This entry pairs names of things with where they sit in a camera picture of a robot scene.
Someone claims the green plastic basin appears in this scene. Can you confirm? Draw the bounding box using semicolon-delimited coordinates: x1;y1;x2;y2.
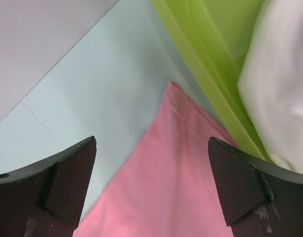
153;0;269;161

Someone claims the pink t shirt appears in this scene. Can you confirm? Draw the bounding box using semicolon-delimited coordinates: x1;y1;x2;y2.
74;82;235;237

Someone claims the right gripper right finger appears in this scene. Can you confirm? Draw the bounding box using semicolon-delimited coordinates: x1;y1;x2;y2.
208;137;303;237

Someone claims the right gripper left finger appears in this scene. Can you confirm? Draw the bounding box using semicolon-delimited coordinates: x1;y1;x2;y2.
0;136;96;237

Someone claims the white t shirt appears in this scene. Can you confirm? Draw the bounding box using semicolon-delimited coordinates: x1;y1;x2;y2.
237;0;303;174

